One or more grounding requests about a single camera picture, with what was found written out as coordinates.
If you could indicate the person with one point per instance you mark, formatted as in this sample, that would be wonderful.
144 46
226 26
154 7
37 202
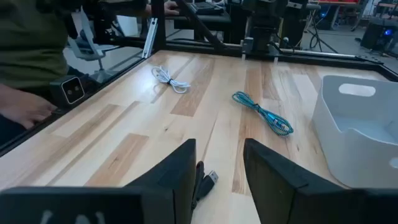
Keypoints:
31 40

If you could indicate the silver aluminium bar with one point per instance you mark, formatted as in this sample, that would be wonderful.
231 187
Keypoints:
150 37

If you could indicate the white plastic bin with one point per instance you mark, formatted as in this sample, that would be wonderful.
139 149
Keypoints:
342 155

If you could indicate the black camera box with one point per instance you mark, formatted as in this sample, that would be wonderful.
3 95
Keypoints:
70 91

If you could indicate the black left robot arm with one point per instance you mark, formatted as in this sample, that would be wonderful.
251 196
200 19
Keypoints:
261 28

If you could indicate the person's hand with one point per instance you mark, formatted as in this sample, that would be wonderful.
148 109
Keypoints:
21 109
171 7

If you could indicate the black computer tower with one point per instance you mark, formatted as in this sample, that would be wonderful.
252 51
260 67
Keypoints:
377 35

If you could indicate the black keyboard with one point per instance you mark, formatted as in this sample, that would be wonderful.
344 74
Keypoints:
205 7

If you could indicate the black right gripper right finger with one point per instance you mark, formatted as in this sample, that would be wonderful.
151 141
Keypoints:
280 199

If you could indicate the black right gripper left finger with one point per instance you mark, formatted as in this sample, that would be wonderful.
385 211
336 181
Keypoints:
149 202

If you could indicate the grey office chair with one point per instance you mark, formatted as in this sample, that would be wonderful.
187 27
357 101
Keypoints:
87 49

